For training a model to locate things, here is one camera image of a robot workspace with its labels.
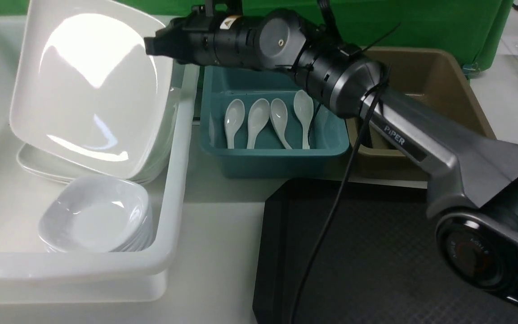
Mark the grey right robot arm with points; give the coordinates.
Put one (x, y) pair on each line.
(473, 180)

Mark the large white plastic bin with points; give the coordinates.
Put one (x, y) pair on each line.
(29, 274)

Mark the green cloth backdrop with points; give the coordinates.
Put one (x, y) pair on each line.
(468, 29)

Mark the large white square plate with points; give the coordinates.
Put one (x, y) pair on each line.
(86, 90)

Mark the black serving tray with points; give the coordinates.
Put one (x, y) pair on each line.
(378, 264)

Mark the teal plastic bin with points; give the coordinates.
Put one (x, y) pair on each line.
(269, 159)

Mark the white bowl stack top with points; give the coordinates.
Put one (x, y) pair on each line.
(98, 213)

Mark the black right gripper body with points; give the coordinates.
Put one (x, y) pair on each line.
(187, 40)

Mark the brown plastic bin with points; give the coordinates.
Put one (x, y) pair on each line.
(435, 78)

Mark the white spoon left crossed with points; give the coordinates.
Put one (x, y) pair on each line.
(233, 120)

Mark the white plate stack top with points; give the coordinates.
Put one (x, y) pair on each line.
(48, 166)

